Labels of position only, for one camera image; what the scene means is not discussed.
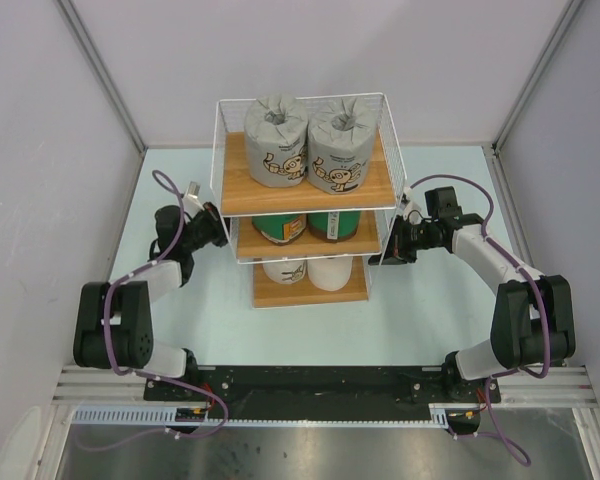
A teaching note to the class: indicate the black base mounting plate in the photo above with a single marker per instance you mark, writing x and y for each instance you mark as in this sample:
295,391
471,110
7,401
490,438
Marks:
323,395

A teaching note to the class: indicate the grey roll front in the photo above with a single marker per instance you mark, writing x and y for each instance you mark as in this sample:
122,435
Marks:
341,136

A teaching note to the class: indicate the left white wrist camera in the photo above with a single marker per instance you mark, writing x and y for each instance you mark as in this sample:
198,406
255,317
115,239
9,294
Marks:
195,192

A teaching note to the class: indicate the white wire wooden shelf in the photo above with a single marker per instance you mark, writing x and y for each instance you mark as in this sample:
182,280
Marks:
240,198

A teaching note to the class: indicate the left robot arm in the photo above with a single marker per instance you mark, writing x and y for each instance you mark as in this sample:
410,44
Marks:
114,328

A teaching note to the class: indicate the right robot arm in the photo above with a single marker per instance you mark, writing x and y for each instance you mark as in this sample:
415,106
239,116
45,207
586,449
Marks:
532,326

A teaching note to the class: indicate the unwrapped white paper roll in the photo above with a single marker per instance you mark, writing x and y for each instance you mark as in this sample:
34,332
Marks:
330,273

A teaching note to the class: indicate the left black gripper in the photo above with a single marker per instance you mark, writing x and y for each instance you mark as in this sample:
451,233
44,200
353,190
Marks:
212,216

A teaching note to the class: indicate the grey roll back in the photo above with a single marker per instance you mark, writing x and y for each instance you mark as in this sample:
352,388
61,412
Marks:
275,135

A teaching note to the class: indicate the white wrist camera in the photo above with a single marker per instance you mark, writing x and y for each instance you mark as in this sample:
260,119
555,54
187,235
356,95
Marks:
195,192
406,205

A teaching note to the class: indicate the aluminium frame rail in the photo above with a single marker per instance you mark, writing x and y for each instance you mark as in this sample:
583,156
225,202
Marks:
77,385

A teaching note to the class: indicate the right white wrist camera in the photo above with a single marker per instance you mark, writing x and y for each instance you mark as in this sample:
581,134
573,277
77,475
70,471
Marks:
406,205

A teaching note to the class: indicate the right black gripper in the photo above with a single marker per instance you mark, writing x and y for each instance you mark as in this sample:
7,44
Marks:
397,252

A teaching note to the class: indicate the grey roll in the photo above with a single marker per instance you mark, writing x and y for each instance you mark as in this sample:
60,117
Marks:
341,136
275,135

